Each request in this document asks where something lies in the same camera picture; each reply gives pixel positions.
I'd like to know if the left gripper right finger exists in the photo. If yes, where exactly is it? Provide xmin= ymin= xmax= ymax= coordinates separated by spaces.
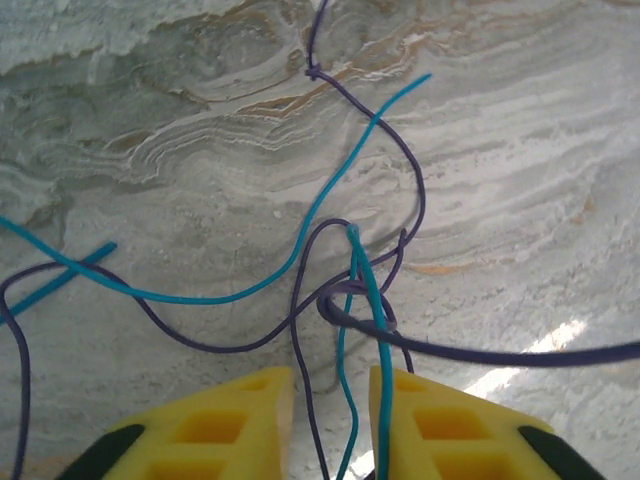
xmin=368 ymin=365 xmax=609 ymax=480

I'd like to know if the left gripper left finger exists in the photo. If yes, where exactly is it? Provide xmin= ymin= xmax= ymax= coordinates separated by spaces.
xmin=57 ymin=365 xmax=296 ymax=480

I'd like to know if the purple thin cable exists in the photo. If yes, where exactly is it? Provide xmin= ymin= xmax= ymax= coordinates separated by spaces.
xmin=317 ymin=282 xmax=640 ymax=370
xmin=0 ymin=218 xmax=416 ymax=480
xmin=303 ymin=0 xmax=429 ymax=301

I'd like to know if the teal thin cable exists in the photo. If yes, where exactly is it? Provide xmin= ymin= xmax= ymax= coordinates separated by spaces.
xmin=0 ymin=73 xmax=433 ymax=306

